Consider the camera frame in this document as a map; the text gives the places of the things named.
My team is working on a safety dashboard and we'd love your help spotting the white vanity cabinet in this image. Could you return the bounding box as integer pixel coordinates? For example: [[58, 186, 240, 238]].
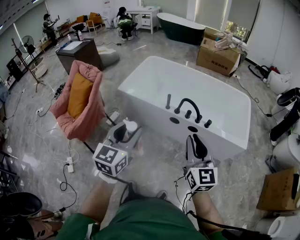
[[126, 7, 161, 35]]

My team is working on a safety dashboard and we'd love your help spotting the yellow sofa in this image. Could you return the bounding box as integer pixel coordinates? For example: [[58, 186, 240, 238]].
[[75, 12, 103, 24]]

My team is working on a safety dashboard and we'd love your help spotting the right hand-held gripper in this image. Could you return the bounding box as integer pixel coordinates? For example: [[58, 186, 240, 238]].
[[183, 133, 218, 194]]

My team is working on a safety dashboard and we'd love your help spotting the pile of pale parts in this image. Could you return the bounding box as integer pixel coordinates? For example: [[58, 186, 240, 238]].
[[214, 32, 245, 51]]

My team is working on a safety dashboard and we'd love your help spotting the person's left forearm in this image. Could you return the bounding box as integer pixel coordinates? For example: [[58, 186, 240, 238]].
[[81, 172, 129, 223]]

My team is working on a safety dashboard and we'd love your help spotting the person's left shoe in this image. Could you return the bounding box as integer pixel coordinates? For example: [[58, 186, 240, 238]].
[[127, 180, 143, 201]]

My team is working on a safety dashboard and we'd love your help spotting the bundle of black cables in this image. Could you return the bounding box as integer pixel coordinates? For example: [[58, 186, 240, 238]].
[[54, 82, 67, 98]]

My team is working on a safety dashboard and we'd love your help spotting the green black backpack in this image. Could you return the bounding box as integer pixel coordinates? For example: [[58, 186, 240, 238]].
[[118, 17, 135, 28]]

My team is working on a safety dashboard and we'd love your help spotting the round white coffee table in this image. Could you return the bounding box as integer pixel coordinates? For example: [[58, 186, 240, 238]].
[[29, 56, 49, 79]]

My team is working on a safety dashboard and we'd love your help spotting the person's right forearm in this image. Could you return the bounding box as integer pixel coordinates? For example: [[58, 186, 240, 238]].
[[191, 191, 225, 233]]

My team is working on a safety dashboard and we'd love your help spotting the black standing fan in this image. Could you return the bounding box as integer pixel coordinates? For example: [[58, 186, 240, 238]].
[[19, 35, 36, 55]]

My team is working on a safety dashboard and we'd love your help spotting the low wooden bench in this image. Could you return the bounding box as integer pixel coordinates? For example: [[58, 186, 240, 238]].
[[38, 37, 53, 53]]

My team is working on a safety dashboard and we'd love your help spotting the wooden coat rack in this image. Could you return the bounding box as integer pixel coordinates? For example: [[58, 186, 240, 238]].
[[11, 38, 46, 93]]

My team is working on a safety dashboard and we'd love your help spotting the orange cushion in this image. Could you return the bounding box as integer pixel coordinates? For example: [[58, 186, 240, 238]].
[[67, 72, 94, 120]]

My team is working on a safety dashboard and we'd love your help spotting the dark wooden cabinet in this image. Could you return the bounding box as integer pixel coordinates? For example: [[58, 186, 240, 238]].
[[55, 38, 104, 75]]

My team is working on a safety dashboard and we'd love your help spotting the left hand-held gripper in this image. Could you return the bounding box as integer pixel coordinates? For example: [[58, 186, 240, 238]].
[[92, 122, 143, 177]]

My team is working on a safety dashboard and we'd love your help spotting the grey floor cushion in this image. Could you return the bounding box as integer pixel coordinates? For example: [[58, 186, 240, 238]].
[[97, 45, 121, 68]]

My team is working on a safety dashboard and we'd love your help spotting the white power adapter box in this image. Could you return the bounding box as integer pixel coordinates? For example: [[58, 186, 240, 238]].
[[105, 111, 120, 125]]

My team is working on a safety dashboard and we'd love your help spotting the black shelf unit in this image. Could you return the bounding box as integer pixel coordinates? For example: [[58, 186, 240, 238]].
[[6, 57, 24, 82]]

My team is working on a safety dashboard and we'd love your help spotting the large cardboard box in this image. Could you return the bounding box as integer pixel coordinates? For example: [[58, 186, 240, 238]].
[[196, 28, 242, 77]]

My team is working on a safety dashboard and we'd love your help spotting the grey cloth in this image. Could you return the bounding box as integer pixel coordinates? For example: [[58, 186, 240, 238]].
[[264, 154, 279, 173]]

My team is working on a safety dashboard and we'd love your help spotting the dark green oval bathtub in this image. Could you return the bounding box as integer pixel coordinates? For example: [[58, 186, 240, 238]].
[[156, 12, 206, 46]]

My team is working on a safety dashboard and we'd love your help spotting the long white power strip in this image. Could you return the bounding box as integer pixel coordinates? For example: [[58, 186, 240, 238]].
[[66, 157, 75, 173]]

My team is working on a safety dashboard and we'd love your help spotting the small cardboard box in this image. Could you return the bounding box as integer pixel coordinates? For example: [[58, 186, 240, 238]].
[[256, 167, 300, 212]]

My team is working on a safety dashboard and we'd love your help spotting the black round stool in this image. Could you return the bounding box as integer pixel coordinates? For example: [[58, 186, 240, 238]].
[[0, 192, 43, 240]]

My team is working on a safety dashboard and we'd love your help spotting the red black vacuum cleaner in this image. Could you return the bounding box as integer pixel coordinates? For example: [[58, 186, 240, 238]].
[[248, 64, 280, 81]]

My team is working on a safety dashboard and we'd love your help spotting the wooden armchair orange seat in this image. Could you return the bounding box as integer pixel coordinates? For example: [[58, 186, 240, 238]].
[[86, 15, 104, 36]]

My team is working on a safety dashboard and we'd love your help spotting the pink lounge chair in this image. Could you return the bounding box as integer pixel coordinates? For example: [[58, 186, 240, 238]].
[[49, 60, 106, 143]]

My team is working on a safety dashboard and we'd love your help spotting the white rectangular bathtub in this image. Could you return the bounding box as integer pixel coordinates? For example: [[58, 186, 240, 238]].
[[117, 55, 252, 162]]

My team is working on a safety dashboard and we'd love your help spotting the black metal rack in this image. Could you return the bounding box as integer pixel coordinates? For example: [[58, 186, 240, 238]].
[[0, 150, 20, 195]]

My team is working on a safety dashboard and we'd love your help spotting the black white striped blanket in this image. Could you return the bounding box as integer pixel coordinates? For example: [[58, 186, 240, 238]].
[[69, 22, 89, 34]]

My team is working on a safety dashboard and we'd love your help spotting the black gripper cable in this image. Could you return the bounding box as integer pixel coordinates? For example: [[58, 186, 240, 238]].
[[174, 177, 267, 238]]

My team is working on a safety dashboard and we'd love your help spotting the person's green shirt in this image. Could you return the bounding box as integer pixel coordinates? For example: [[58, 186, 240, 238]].
[[55, 196, 225, 240]]

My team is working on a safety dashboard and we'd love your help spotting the grey roller blind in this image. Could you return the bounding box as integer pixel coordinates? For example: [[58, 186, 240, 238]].
[[228, 0, 261, 29], [194, 0, 229, 31]]

